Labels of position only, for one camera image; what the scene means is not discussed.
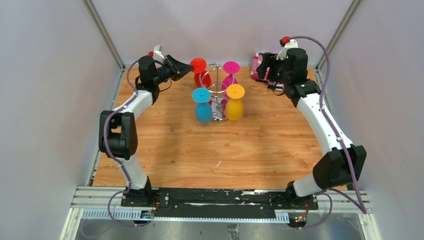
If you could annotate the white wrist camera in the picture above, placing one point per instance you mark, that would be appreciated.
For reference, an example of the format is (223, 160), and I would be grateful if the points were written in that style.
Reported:
(157, 53)
(285, 47)

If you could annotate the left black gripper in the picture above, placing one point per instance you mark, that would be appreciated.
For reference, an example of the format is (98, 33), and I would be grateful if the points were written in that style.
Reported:
(177, 70)

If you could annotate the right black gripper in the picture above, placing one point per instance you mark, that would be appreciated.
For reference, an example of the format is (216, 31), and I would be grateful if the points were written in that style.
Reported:
(269, 60)

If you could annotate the pink camouflage cloth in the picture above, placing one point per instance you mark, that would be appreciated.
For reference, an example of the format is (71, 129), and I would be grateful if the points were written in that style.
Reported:
(256, 62)

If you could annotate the yellow wine glass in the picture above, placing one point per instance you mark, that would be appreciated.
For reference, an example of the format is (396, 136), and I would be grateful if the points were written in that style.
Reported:
(234, 105)

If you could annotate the aluminium frame rail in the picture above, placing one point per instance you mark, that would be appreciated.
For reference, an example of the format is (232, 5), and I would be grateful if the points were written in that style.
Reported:
(106, 213)

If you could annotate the magenta wine glass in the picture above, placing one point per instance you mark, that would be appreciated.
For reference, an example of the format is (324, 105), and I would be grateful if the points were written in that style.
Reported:
(231, 68)

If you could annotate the blue wine glass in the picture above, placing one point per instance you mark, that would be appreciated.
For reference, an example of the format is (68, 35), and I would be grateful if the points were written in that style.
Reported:
(203, 111)

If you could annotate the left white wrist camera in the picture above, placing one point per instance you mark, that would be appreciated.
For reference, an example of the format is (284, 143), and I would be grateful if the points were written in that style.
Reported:
(157, 53)

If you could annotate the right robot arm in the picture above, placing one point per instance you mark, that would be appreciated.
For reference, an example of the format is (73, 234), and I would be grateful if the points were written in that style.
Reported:
(342, 161)

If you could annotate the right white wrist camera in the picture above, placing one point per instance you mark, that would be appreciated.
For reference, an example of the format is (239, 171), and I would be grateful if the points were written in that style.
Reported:
(285, 47)

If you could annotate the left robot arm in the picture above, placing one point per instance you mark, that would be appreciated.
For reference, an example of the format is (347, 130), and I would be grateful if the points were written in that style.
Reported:
(118, 137)

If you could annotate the chrome wine glass rack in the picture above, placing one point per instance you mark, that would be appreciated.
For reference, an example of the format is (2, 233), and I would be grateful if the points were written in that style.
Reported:
(215, 89)

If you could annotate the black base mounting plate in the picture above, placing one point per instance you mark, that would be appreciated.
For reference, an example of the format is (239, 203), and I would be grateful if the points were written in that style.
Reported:
(215, 203)

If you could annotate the red wine glass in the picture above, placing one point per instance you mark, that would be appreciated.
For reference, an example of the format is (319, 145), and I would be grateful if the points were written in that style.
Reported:
(201, 77)

